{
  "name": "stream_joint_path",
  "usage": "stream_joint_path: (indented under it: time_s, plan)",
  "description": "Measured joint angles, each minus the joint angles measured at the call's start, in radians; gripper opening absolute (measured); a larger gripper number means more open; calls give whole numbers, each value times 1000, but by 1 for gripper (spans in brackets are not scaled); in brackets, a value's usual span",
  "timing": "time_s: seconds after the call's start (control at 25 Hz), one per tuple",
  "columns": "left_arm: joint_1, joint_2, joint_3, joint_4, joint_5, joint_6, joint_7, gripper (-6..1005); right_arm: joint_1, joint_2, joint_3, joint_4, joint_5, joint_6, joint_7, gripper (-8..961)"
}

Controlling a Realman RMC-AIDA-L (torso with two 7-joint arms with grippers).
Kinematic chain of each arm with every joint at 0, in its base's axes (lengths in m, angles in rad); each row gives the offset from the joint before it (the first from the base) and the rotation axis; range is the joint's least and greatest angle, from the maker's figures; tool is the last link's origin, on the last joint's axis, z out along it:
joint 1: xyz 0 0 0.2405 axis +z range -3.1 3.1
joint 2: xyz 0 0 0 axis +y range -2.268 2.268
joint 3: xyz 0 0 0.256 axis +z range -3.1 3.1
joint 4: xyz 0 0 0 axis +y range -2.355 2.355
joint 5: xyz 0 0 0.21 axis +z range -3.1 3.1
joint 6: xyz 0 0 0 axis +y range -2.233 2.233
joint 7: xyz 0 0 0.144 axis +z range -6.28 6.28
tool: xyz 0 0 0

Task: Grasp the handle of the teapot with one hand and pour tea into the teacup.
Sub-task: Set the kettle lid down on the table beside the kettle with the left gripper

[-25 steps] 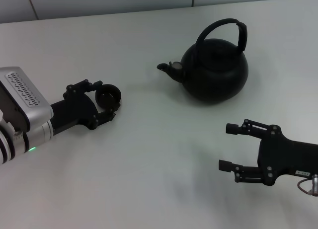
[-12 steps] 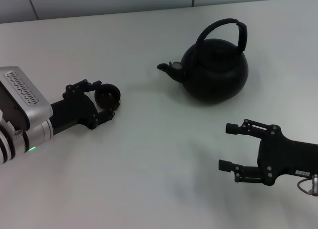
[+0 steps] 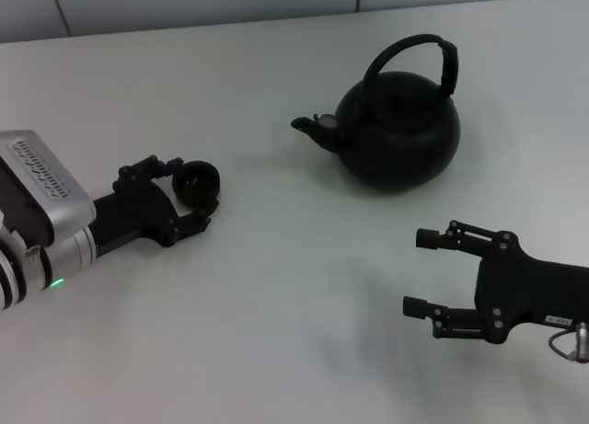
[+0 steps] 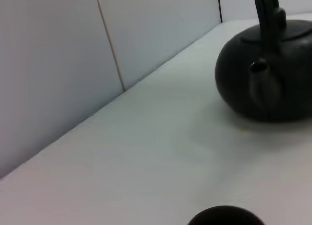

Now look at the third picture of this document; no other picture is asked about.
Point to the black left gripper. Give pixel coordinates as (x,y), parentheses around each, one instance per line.
(133,212)

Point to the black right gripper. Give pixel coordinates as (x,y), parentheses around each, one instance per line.
(529,290)

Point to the small dark teacup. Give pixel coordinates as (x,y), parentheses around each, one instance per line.
(195,182)

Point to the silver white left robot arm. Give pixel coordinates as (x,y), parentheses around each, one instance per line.
(69,258)

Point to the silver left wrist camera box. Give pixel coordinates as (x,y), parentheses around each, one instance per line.
(41,171)

